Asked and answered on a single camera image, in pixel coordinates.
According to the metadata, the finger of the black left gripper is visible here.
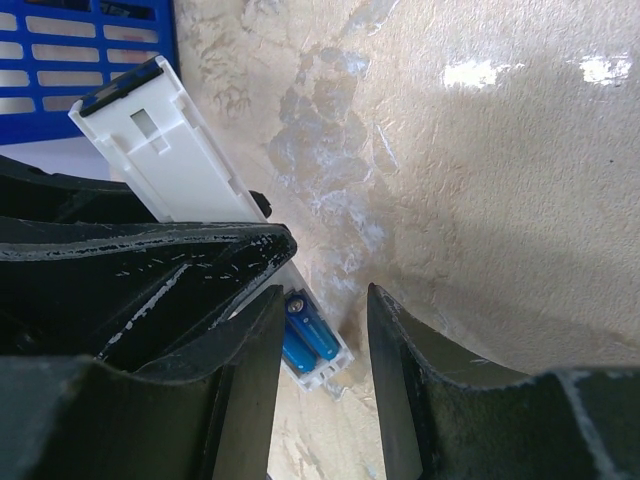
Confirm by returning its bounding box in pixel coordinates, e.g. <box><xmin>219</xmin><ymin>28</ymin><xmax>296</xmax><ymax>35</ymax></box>
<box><xmin>0</xmin><ymin>154</ymin><xmax>274</xmax><ymax>236</ymax></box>
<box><xmin>1</xmin><ymin>219</ymin><xmax>296</xmax><ymax>372</ymax></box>

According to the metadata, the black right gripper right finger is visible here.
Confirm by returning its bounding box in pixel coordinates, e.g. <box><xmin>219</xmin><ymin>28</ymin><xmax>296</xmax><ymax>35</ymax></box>
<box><xmin>366</xmin><ymin>285</ymin><xmax>639</xmax><ymax>479</ymax></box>

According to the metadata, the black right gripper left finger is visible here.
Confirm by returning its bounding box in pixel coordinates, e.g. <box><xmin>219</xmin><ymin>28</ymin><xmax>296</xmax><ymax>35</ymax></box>
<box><xmin>1</xmin><ymin>286</ymin><xmax>284</xmax><ymax>479</ymax></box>

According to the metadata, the blue AAA battery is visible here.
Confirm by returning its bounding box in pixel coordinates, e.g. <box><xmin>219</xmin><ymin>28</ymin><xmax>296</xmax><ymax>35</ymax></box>
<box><xmin>283</xmin><ymin>326</ymin><xmax>316</xmax><ymax>373</ymax></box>
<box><xmin>286</xmin><ymin>294</ymin><xmax>340</xmax><ymax>360</ymax></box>

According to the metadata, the white remote control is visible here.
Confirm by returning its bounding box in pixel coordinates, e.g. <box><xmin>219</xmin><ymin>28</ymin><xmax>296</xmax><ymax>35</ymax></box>
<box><xmin>69</xmin><ymin>55</ymin><xmax>354</xmax><ymax>392</ymax></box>

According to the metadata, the blue plastic shopping basket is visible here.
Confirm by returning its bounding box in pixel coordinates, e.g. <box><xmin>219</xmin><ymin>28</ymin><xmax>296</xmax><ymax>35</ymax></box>
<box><xmin>1</xmin><ymin>1</ymin><xmax>179</xmax><ymax>145</ymax></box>

